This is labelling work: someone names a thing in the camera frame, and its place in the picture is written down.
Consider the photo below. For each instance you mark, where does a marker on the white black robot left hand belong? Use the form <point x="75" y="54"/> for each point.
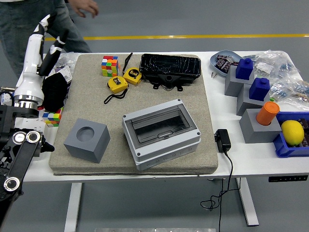
<point x="32" y="70"/>

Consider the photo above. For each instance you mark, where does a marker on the person's left hand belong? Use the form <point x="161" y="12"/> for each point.
<point x="84" y="6"/>

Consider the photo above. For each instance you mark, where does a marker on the grey electrical box clear lid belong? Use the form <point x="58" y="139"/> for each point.
<point x="144" y="154"/>

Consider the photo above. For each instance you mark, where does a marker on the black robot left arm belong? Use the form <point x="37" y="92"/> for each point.
<point x="14" y="154"/>

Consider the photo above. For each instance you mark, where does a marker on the orange cylinder battery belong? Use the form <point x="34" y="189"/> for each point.
<point x="267" y="113"/>

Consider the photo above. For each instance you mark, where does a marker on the black cloth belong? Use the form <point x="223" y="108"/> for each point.
<point x="54" y="91"/>

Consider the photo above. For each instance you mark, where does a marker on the clear bag of parts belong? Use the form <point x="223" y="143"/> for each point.
<point x="67" y="59"/>
<point x="272" y="60"/>
<point x="289" y="89"/>

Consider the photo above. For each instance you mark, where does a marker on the person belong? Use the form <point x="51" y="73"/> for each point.
<point x="17" y="24"/>

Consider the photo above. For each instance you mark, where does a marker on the small colourful puzzle cube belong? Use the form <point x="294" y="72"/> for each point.
<point x="53" y="118"/>

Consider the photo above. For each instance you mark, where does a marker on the large colourful puzzle cube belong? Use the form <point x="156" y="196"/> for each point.
<point x="110" y="65"/>

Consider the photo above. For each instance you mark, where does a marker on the yellow tape measure round label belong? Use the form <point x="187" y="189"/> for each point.
<point x="132" y="75"/>

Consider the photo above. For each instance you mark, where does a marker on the grey holder block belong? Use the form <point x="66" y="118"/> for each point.
<point x="233" y="87"/>
<point x="253" y="133"/>
<point x="245" y="106"/>
<point x="94" y="145"/>

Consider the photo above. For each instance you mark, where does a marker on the white table leg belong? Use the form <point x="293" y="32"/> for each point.
<point x="248" y="205"/>
<point x="73" y="205"/>

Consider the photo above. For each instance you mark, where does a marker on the small metal screws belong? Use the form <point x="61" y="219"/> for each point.
<point x="213" y="75"/>

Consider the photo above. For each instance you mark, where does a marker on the blue-grey bowl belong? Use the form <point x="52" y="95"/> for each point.
<point x="227" y="53"/>

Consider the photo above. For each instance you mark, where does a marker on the blue plastic block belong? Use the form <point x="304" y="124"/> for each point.
<point x="259" y="90"/>
<point x="244" y="70"/>

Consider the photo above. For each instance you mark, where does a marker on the grey-brown mat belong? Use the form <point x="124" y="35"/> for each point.
<point x="198" y="157"/>

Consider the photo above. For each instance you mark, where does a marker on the black power adapter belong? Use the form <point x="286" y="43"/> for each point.
<point x="223" y="140"/>

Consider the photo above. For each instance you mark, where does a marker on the blue storage bin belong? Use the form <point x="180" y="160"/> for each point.
<point x="282" y="147"/>

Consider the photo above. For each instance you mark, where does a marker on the yellow lemon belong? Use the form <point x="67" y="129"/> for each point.
<point x="292" y="133"/>

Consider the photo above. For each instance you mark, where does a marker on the dark packets in bin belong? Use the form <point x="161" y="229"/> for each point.
<point x="306" y="128"/>

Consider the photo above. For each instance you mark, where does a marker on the black table control panel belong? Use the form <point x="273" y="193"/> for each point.
<point x="288" y="178"/>

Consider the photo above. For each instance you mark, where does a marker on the white wall socket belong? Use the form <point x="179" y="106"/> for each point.
<point x="64" y="73"/>

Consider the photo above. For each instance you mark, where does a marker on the black plastic enclosure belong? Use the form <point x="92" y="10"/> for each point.
<point x="169" y="64"/>

